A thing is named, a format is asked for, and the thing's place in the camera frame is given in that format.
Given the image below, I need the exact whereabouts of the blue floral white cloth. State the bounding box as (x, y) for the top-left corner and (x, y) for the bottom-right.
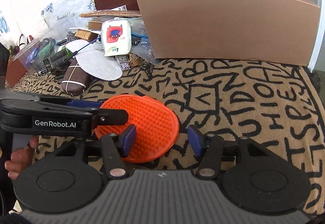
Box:
(41, 0), (96, 27)

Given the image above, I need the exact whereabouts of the orange silicone scrubber pad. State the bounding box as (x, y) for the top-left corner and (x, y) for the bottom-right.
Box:
(95, 95), (180, 163)

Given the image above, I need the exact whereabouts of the brown woven flat board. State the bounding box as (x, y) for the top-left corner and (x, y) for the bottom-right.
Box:
(79, 10), (142, 18)

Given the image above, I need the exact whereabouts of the small red-brown box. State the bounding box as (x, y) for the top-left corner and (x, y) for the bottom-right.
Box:
(5, 59), (27, 87)

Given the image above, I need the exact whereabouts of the gold rectangular small box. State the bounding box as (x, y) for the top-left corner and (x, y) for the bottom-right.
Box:
(74, 29), (99, 42)

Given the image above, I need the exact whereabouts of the person's left hand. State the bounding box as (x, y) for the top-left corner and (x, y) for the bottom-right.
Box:
(4, 136), (39, 180)

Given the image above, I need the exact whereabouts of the tan black-lettered mat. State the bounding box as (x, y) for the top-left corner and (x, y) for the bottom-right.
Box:
(4, 57), (325, 217)

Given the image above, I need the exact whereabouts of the brown white-striped case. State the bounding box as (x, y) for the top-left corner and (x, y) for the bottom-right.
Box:
(61, 59), (91, 96)

